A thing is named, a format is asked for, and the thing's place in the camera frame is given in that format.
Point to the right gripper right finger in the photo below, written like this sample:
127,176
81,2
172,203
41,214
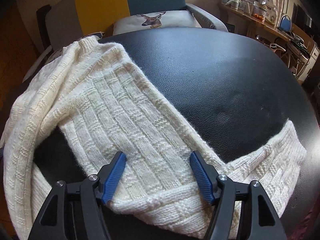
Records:
258,217

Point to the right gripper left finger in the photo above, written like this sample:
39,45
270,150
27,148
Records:
74,210

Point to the cream knitted sweater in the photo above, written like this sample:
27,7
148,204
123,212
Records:
103,103

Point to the blue folding chair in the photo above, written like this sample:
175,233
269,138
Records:
285,23

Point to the black leather ottoman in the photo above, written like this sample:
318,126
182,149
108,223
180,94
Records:
232,90

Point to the geometric print pillow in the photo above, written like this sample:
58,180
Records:
46,57

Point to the wooden side table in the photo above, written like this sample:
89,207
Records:
298,51

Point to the jars on table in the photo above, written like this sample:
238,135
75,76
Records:
263,11

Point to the deer print pillow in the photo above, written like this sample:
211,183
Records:
163,19

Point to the black monitor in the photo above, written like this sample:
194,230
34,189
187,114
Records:
301,19

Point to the grey yellow blue sofa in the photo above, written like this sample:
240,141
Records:
61,22

